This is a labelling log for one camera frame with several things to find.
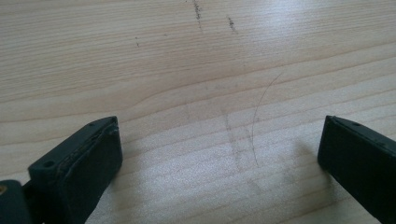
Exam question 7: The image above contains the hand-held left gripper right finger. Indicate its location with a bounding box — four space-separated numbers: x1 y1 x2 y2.
317 115 396 224

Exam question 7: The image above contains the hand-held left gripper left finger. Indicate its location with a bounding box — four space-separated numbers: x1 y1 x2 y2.
27 116 123 224

